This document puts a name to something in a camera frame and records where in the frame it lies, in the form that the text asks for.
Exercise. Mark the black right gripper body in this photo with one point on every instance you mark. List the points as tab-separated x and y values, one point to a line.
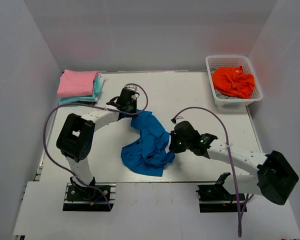
178	145

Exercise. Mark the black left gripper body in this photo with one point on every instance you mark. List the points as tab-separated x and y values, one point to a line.
132	107

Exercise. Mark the blue t shirt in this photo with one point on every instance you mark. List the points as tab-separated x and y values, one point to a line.
148	155

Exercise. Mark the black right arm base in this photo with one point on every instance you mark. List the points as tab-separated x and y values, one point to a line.
215	199

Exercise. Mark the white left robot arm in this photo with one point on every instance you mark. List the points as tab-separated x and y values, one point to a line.
76	137

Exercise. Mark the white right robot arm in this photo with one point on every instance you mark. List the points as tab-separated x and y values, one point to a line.
269	174

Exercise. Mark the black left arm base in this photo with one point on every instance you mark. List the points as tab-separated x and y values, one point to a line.
89	200

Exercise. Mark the folded mint t shirt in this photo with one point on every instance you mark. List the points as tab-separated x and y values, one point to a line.
97	89

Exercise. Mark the grey t shirt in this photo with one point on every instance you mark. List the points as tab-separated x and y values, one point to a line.
222	96

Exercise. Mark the folded pink t shirt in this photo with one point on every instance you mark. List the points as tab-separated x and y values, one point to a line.
76	83

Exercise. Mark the orange t shirt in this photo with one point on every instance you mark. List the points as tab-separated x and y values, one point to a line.
232	81

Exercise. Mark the white plastic laundry basket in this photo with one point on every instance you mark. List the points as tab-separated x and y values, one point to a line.
217	61

